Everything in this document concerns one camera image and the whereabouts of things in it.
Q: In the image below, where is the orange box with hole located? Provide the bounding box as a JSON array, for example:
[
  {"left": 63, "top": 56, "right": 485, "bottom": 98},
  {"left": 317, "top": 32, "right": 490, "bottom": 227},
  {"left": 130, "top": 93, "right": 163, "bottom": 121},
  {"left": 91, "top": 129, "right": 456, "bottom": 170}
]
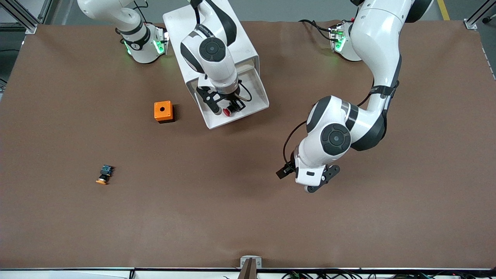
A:
[{"left": 154, "top": 101, "right": 175, "bottom": 124}]

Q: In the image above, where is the black cable bundle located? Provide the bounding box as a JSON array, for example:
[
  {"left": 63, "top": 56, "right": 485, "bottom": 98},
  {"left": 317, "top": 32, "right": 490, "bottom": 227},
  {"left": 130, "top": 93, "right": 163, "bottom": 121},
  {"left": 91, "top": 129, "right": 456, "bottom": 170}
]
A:
[{"left": 282, "top": 269, "right": 483, "bottom": 279}]

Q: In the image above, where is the aluminium frame profile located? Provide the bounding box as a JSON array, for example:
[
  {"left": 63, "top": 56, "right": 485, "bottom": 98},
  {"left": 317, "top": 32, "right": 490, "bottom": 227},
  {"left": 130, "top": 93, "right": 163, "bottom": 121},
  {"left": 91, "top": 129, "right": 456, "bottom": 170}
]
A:
[
  {"left": 38, "top": 0, "right": 62, "bottom": 24},
  {"left": 464, "top": 0, "right": 496, "bottom": 31},
  {"left": 0, "top": 0, "right": 38, "bottom": 34}
]

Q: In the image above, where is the black right base cable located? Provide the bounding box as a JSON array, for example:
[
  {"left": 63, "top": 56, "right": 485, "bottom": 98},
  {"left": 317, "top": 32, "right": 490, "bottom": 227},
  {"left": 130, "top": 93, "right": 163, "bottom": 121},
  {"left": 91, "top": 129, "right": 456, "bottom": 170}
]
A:
[{"left": 132, "top": 0, "right": 151, "bottom": 23}]

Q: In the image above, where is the white pull-out drawer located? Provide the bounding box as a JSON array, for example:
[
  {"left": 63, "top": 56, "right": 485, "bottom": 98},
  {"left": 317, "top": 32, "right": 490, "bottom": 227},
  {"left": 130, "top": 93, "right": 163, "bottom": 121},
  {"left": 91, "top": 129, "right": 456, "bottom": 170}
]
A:
[{"left": 185, "top": 57, "right": 270, "bottom": 130}]

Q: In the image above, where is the brown table cover mat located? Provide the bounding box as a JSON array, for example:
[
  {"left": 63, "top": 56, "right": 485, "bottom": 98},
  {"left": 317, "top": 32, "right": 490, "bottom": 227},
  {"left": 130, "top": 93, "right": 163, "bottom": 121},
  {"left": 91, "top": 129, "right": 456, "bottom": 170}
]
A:
[{"left": 0, "top": 19, "right": 496, "bottom": 270}]

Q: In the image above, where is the grey bracket with brown post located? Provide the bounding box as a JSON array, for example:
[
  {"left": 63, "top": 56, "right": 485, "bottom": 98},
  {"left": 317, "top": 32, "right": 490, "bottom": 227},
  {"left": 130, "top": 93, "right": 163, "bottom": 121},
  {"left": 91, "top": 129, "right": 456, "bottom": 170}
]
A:
[{"left": 240, "top": 255, "right": 262, "bottom": 279}]

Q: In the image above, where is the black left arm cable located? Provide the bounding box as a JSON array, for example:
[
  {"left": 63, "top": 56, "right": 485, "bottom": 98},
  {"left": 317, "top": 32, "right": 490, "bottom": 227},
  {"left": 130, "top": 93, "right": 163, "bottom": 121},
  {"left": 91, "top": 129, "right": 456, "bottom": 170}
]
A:
[{"left": 282, "top": 54, "right": 401, "bottom": 168}]

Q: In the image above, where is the yellow-capped push button switch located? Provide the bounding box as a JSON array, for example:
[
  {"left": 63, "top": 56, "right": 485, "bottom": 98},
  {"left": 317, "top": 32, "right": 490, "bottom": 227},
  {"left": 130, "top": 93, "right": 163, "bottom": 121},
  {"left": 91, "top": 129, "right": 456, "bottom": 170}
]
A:
[{"left": 96, "top": 165, "right": 114, "bottom": 185}]

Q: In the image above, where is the black base cable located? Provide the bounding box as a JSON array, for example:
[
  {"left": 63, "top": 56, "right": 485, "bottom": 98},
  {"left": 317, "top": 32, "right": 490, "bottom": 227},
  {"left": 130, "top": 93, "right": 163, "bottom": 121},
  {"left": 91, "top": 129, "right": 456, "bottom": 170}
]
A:
[
  {"left": 132, "top": 0, "right": 151, "bottom": 23},
  {"left": 299, "top": 19, "right": 335, "bottom": 41}
]

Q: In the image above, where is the black left base cable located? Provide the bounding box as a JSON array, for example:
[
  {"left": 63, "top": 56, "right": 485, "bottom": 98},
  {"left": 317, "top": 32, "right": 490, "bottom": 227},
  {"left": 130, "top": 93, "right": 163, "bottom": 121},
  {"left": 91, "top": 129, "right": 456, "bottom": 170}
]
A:
[{"left": 299, "top": 19, "right": 335, "bottom": 41}]

